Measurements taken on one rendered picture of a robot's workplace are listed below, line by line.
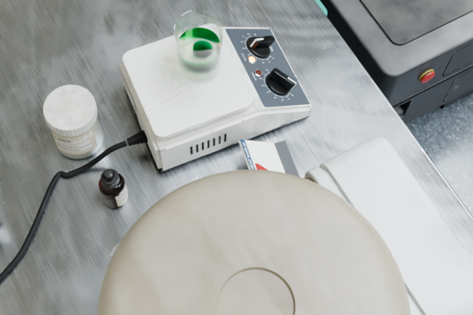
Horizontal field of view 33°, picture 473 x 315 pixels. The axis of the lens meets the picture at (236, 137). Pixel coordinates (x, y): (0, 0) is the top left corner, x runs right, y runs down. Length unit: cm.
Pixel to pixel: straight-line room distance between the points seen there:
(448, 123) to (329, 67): 90
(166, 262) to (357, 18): 132
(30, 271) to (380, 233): 68
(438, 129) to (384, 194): 159
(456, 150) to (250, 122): 101
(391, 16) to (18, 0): 75
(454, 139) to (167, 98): 109
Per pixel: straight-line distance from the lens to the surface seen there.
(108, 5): 107
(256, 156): 92
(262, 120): 92
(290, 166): 94
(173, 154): 90
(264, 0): 107
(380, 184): 29
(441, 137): 187
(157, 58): 91
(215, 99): 88
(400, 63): 151
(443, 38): 156
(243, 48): 95
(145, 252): 26
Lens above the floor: 161
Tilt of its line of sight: 64 degrees down
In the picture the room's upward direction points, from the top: 3 degrees clockwise
